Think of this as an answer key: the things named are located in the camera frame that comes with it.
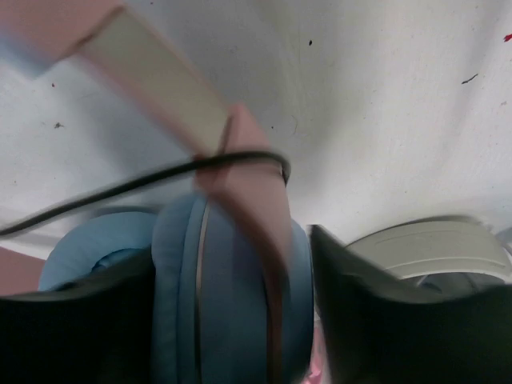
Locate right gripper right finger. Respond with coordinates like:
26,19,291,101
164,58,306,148
310,226,511,383

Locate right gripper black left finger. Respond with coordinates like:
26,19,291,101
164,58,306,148
1,255,155,383

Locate thin black headphone cable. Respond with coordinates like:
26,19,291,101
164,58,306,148
0,150,292,237

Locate pink blue cat-ear headphones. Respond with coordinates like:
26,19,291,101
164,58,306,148
1,1,315,383

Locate grey white headphones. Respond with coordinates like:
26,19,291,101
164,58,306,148
347,219,511,283

